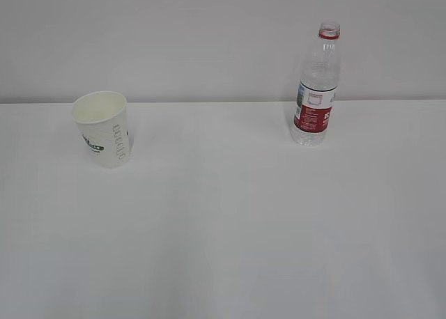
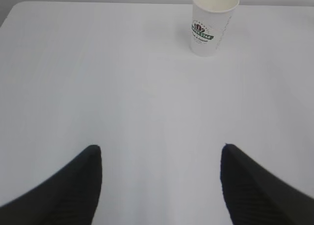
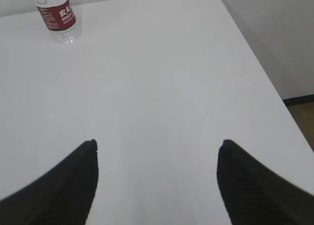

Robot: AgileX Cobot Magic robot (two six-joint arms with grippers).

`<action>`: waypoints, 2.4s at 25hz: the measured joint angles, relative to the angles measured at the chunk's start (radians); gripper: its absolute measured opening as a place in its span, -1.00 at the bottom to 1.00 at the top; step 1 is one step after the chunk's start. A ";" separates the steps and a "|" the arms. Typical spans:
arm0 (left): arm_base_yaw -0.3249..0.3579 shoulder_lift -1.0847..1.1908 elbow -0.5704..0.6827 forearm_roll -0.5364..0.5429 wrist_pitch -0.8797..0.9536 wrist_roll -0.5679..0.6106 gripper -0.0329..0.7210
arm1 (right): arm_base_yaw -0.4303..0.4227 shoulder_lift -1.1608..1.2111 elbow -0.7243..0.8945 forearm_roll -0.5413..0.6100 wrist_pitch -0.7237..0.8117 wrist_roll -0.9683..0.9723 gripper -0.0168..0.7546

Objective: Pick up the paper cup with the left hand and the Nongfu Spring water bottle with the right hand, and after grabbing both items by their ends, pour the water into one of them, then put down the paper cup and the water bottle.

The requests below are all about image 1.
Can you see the clear plastic water bottle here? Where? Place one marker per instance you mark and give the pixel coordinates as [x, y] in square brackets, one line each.
[318, 86]

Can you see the white paper cup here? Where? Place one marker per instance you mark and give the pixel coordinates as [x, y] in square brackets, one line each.
[101, 118]

